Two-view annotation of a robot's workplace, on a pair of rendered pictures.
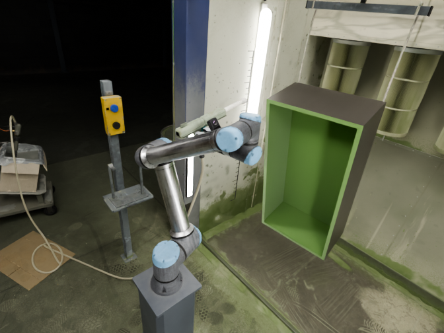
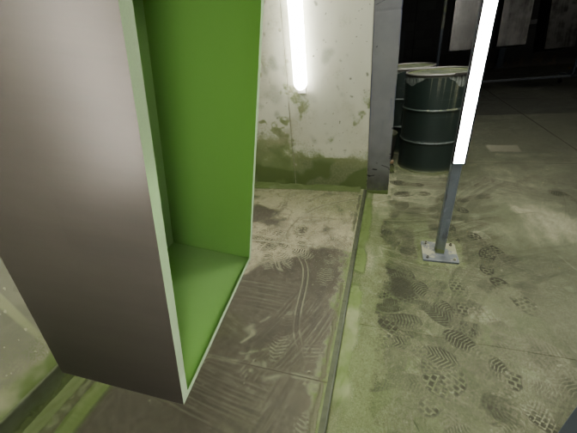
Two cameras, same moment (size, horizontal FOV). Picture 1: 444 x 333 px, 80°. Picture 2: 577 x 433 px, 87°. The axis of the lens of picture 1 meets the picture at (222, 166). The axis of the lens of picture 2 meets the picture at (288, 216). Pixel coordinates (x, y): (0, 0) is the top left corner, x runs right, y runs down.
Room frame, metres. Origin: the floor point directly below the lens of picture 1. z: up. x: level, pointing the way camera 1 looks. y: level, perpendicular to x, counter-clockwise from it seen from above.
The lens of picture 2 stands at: (1.79, 0.13, 1.24)
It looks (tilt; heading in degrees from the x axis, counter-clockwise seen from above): 30 degrees down; 243
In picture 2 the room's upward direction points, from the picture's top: 6 degrees counter-clockwise
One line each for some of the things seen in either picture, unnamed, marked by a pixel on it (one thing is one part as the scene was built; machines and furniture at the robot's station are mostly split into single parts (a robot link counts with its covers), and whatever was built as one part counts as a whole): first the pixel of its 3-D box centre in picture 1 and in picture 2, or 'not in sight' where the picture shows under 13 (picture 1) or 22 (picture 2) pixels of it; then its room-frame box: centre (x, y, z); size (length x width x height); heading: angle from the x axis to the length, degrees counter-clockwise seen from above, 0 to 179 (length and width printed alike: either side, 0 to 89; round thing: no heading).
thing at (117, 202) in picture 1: (127, 180); not in sight; (1.64, 0.69, 0.95); 0.26 x 0.15 x 0.32; 134
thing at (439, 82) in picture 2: not in sight; (432, 120); (-0.83, -1.81, 0.44); 0.59 x 0.58 x 0.89; 58
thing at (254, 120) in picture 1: (248, 128); not in sight; (1.04, -0.09, 1.67); 0.12 x 0.09 x 0.12; 152
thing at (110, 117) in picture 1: (113, 115); not in sight; (1.71, 0.77, 1.42); 0.12 x 0.06 x 0.26; 134
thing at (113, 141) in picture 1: (119, 184); not in sight; (1.75, 0.81, 0.82); 0.06 x 0.06 x 1.64; 44
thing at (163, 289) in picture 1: (166, 276); not in sight; (1.05, 0.27, 0.69); 0.19 x 0.19 x 0.10
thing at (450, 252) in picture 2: not in sight; (439, 252); (0.31, -0.78, 0.01); 0.20 x 0.20 x 0.01; 44
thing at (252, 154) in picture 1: (245, 151); not in sight; (1.05, -0.10, 1.56); 0.12 x 0.09 x 0.10; 50
